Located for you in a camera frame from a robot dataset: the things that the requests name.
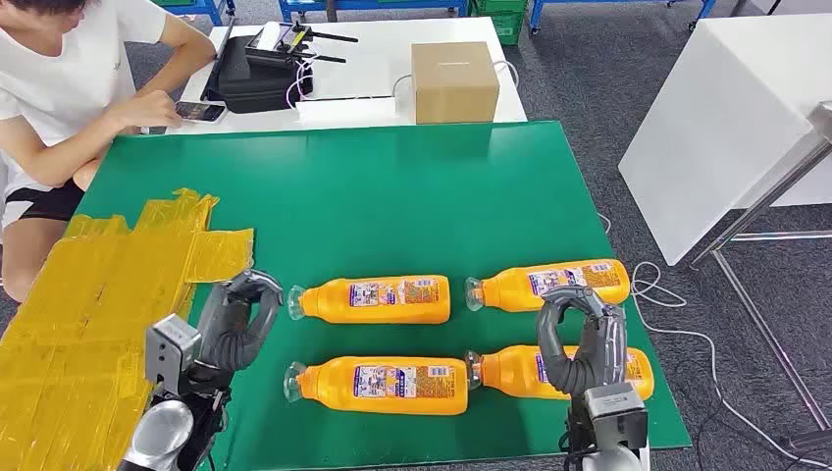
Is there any person's right hand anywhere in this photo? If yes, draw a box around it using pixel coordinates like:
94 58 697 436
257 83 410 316
107 89 184 131

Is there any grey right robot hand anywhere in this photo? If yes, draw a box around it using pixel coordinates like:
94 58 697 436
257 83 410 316
536 286 629 397

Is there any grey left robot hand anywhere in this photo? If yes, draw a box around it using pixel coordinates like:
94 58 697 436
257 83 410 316
193 269 286 377

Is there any smartphone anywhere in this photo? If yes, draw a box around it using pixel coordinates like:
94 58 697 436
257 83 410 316
174 100 227 124

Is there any orange detergent bottle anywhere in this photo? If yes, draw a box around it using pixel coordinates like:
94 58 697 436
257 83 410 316
464 258 632 313
287 275 451 325
284 355 469 416
464 344 655 401

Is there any person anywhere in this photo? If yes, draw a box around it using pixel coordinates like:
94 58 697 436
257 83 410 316
0 0 218 303

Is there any black carrying case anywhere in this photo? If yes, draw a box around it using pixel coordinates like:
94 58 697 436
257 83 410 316
201 35 315 115

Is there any blue metal rack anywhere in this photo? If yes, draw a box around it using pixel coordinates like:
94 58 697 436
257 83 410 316
152 0 236 27
279 0 471 24
529 0 716 35

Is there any yellow taped cardboard sheet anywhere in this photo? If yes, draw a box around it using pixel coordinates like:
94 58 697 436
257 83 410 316
0 188 256 471

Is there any black remote controller with antennas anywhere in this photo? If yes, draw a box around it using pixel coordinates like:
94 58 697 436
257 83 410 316
244 21 359 70

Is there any green table board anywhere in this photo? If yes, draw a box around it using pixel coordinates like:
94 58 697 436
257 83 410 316
77 121 693 471

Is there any large white table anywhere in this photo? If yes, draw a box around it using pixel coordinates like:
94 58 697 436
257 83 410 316
617 13 832 268

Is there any brown cardboard box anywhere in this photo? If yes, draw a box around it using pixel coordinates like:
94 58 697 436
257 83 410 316
410 41 501 126

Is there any green plastic crate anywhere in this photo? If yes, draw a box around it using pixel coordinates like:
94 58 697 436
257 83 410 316
471 0 529 47

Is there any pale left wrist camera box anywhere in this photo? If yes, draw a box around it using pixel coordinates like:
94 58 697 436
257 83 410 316
143 313 203 394

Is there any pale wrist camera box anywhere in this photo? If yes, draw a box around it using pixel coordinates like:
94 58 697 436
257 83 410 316
143 313 203 394
581 382 650 449

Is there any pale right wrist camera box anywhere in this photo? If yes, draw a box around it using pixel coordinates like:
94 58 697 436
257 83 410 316
581 382 650 449

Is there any white floor cable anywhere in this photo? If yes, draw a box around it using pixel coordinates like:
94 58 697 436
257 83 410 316
598 213 832 471

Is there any white cable by case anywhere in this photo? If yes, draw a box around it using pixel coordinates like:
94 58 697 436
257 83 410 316
286 55 317 109

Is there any grey metal table frame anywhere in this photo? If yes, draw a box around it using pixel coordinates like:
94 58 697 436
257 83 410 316
690 100 832 456

